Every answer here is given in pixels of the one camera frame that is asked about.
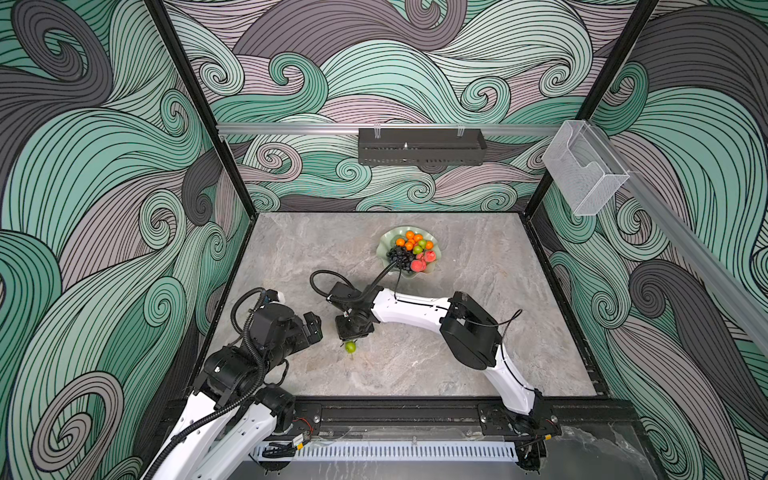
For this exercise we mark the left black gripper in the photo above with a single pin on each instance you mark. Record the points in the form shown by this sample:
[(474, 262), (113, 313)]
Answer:
[(314, 327)]

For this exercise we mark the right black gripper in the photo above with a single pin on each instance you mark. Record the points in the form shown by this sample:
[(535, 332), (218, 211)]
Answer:
[(345, 335)]

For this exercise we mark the dark fake grape bunch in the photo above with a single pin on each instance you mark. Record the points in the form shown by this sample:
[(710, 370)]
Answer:
[(402, 258)]

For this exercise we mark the light green wavy fruit bowl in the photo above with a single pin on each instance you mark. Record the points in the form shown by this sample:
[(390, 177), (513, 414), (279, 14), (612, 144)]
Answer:
[(387, 241)]

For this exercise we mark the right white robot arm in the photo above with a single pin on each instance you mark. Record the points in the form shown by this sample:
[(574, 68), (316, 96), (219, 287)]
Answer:
[(471, 334)]

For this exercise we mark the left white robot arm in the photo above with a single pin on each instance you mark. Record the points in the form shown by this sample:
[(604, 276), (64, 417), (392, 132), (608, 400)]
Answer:
[(232, 408)]

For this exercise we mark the black perforated metal tray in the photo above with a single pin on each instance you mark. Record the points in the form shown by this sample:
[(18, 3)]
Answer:
[(429, 148)]

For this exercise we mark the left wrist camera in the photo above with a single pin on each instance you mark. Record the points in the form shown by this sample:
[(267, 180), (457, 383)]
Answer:
[(273, 296)]

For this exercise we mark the white slotted cable duct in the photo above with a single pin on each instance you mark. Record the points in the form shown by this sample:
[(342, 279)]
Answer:
[(361, 451)]

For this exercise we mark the aluminium rail back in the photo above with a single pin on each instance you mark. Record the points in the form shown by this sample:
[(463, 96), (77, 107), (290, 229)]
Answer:
[(304, 128)]

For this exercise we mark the aluminium rail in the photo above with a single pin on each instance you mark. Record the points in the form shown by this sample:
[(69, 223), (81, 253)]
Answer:
[(660, 190), (304, 128)]

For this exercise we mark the clear plastic wall bin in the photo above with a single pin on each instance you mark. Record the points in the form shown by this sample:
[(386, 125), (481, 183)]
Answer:
[(585, 167)]

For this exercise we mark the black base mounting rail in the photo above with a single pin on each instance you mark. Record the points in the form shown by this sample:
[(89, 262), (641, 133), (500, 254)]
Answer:
[(332, 416)]

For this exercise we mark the aluminium rail right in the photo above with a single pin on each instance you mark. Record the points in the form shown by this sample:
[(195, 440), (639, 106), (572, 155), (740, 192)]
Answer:
[(660, 190)]

